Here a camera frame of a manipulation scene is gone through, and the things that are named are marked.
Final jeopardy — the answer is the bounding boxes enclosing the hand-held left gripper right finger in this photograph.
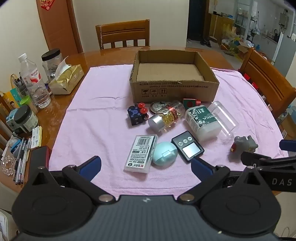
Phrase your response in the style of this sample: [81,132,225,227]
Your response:
[177,158,273,206]

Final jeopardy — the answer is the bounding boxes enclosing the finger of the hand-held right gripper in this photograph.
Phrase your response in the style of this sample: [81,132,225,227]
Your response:
[240,152,278,167]
[279,139,296,152]

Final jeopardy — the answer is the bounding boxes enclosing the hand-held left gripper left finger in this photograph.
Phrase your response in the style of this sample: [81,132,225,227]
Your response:
[23,156,115,206]

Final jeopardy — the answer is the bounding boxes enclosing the grey elephant toy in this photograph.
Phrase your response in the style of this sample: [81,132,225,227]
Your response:
[230,135,259,159]

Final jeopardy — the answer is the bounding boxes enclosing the teal round case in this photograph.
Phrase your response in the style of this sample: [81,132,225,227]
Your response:
[151,141,178,167]

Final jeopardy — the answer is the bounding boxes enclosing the green label cotton swab container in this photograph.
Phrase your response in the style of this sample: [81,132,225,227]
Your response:
[184,105,220,142]

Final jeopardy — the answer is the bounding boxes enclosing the clear plastic jar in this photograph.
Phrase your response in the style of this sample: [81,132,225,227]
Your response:
[207,100,239,140]

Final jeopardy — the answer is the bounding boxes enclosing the clear case with white label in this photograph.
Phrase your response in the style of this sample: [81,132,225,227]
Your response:
[123,134,159,175]

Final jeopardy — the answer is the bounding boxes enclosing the brown cardboard box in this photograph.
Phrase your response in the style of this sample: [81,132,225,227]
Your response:
[129,49,220,103]

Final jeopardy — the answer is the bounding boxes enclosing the black digital scale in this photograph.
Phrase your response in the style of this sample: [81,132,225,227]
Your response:
[171,131,205,162]

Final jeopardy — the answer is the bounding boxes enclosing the pink cloth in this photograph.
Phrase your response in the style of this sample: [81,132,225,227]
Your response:
[48,66,287,197]

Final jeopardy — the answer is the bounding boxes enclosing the dark red case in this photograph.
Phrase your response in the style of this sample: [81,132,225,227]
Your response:
[29,146,52,171]

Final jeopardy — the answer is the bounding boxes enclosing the white paper slips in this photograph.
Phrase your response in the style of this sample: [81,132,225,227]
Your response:
[31,126,43,147]

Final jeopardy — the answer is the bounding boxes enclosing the golden capsule bottle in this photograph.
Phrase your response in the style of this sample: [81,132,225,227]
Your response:
[148,100,185,133]

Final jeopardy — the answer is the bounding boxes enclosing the red toy block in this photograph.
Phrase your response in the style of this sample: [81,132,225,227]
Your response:
[183,98,201,110]

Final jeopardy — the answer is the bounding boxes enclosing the black cube toy red buttons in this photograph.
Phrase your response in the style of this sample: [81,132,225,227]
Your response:
[127,103,148,127]

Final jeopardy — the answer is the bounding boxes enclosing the row of pens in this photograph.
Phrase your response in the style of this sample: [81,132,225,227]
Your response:
[13,137,32,185]

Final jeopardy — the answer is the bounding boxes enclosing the red items on chair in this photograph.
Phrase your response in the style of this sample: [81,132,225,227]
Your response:
[243,73,260,90]

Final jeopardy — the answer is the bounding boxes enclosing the wooden chair with red items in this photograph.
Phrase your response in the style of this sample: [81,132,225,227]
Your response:
[238,47,296,116]

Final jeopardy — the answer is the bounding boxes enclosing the dark jar with white label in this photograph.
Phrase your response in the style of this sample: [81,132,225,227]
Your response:
[13,105,39,133]

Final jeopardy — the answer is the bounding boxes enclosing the clear glass dish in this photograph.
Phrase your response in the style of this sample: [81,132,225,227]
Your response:
[0,155,18,178]

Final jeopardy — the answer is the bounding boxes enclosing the gold tissue pack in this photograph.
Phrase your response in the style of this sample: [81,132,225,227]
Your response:
[48,56,85,95]

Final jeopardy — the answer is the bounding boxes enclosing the green lid container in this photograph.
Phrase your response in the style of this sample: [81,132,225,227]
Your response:
[20,95,38,114]

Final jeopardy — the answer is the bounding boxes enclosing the grey refrigerator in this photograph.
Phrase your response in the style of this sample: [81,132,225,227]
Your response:
[272,35,296,77]

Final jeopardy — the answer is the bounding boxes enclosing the clear plastic water bottle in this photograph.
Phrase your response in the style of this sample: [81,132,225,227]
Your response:
[18,53,51,109]

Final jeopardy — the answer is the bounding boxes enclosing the yellow printed box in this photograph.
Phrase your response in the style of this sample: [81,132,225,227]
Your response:
[0,91,21,114]

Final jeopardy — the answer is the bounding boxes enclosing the cardboard box on floor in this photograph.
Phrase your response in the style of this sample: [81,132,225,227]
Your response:
[237,42,257,57]

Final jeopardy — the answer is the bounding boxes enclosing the clear jar with black lid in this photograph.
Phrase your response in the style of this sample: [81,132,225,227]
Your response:
[41,49,63,82]

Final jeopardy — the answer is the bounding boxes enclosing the yellow bag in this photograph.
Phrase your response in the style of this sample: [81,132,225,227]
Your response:
[222,23,236,40]

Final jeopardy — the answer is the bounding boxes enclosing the wooden cabinet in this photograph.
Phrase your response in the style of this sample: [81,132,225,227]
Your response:
[209,13,235,43]

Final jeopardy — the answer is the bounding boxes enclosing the wooden chair with slatted back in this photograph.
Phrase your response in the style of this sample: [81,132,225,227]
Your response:
[95,20,150,50]

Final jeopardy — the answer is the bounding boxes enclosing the brown wooden door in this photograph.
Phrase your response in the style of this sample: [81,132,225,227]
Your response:
[37,0,84,54]

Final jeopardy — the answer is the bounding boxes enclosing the red door decoration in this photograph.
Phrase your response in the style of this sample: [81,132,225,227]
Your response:
[39,0,55,10]

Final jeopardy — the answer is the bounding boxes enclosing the white wall outlet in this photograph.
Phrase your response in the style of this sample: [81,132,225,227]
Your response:
[114,39,134,47]

